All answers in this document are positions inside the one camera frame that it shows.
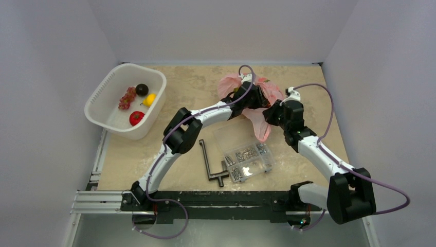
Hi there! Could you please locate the pink plastic bag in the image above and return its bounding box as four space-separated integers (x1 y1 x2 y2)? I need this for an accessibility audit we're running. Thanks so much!
217 73 284 143

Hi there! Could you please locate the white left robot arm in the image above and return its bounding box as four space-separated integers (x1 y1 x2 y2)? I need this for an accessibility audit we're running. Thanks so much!
130 81 269 210

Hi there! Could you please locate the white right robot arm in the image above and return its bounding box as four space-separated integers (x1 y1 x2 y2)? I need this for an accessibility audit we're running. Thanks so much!
263 100 376 224

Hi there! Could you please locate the yellow fake lemon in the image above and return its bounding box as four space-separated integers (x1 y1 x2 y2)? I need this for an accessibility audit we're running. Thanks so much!
141 93 157 107

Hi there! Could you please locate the dark brown fake fruit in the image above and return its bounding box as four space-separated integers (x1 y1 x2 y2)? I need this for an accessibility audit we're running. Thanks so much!
135 83 149 97

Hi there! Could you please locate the red fake tomato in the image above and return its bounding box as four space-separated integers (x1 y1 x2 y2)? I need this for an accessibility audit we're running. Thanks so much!
129 111 145 126

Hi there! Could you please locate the red fake grape bunch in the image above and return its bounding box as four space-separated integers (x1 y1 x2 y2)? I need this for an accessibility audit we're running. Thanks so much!
118 87 136 110

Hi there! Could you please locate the clear plastic screw box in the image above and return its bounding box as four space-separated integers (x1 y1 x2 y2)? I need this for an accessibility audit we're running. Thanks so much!
213 119 275 183

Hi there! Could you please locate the black metal crank tool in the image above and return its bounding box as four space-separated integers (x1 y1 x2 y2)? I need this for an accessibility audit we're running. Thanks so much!
198 139 229 188

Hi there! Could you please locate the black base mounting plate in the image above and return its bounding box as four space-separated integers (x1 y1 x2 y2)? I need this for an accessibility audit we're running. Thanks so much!
120 191 321 224

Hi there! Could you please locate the white plastic basket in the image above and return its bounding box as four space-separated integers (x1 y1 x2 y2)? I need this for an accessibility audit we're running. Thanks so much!
84 63 167 140

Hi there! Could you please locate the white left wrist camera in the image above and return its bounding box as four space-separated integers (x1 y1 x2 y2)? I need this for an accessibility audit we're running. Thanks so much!
239 73 254 84

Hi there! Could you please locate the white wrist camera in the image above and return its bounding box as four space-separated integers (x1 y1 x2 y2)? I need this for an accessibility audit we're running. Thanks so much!
280 87 301 105
239 73 254 84

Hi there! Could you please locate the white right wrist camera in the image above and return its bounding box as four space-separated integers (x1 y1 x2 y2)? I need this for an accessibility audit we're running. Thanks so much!
280 87 301 105

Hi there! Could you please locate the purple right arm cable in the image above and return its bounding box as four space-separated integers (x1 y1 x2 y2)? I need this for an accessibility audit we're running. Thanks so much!
288 83 411 233

